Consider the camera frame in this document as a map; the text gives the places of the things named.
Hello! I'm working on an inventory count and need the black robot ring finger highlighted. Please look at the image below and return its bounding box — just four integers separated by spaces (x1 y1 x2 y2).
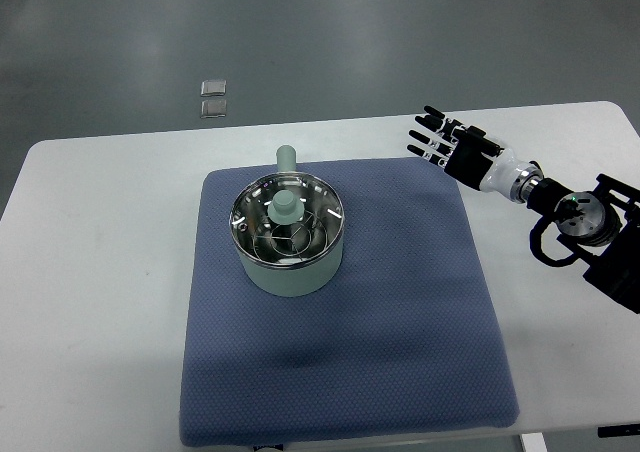
408 130 454 153

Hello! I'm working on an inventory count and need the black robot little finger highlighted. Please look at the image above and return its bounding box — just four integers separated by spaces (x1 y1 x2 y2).
406 144 448 167

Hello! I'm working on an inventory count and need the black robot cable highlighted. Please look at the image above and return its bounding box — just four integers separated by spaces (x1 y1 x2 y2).
528 216 584 267

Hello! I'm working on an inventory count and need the green steel pot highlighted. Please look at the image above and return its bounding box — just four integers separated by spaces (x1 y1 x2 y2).
235 145 343 298

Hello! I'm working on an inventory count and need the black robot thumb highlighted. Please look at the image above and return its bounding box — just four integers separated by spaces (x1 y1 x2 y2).
466 126 502 153

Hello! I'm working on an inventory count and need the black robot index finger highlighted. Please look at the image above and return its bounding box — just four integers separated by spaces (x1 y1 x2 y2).
422 105 459 133

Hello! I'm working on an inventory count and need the upper metal floor plate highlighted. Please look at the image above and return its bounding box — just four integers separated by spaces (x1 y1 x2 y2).
200 79 227 97

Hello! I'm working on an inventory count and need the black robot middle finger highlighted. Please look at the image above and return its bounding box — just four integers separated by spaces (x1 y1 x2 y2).
415 115 458 140

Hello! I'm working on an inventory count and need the metal floor plate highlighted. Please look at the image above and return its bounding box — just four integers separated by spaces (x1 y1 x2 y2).
200 79 227 97
200 99 227 119

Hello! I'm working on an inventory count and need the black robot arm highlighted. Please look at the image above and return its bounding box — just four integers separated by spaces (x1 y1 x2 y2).
407 106 639 312

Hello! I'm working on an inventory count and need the glass lid with green knob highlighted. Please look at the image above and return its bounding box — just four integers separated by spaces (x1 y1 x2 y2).
229 172 345 269

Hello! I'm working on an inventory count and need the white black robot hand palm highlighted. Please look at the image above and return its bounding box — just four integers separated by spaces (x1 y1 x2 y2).
444 129 529 193

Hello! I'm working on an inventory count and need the lower metal floor plate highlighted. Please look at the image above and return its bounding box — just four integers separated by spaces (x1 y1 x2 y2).
200 99 227 119

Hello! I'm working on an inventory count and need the blue quilted cloth mat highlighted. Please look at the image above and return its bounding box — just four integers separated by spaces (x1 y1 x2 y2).
179 157 519 447

